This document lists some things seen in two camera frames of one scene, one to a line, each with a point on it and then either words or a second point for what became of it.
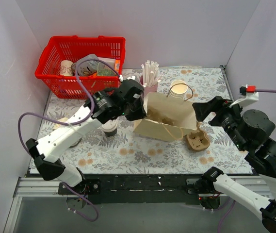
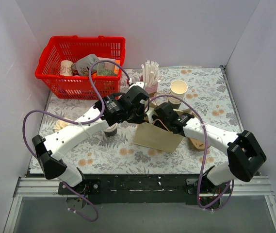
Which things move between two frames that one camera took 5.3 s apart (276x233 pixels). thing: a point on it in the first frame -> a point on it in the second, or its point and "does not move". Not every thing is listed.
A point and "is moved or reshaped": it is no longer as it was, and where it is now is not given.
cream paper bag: (168, 118) is moved or reshaped
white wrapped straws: (151, 73) does not move
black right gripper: (216, 113) -> (157, 117)
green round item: (105, 72) does not move
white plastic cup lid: (109, 125) does not move
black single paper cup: (111, 134) does not move
